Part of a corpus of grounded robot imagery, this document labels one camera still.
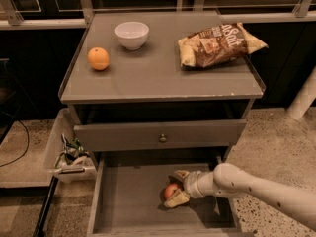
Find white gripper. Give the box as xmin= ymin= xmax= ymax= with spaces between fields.
xmin=164 ymin=170 xmax=204 ymax=208

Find red apple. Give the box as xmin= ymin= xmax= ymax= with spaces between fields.
xmin=164 ymin=183 xmax=182 ymax=199

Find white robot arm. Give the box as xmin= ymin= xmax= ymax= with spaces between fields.
xmin=165 ymin=75 xmax=316 ymax=232

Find brass drawer knob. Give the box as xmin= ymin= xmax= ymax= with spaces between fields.
xmin=159 ymin=134 xmax=168 ymax=143

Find grey open middle drawer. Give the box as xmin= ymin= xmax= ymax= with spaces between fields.
xmin=87 ymin=151 xmax=254 ymax=237

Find grey top drawer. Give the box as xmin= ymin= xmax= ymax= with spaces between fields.
xmin=74 ymin=119 xmax=246 ymax=152

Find grey drawer cabinet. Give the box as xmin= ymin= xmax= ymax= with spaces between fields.
xmin=58 ymin=11 xmax=267 ymax=163

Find clear plastic bin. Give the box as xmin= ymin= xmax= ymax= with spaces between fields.
xmin=44 ymin=109 xmax=97 ymax=183

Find brown chip bag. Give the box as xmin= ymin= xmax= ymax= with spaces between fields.
xmin=178 ymin=23 xmax=268 ymax=68

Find orange fruit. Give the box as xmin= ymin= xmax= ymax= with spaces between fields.
xmin=87 ymin=47 xmax=110 ymax=71

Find white ceramic bowl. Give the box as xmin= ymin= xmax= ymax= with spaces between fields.
xmin=114 ymin=22 xmax=149 ymax=50

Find metal railing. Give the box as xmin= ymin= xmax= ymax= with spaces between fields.
xmin=0 ymin=0 xmax=316 ymax=30

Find black cable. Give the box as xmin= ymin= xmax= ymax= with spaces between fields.
xmin=0 ymin=111 xmax=31 ymax=169

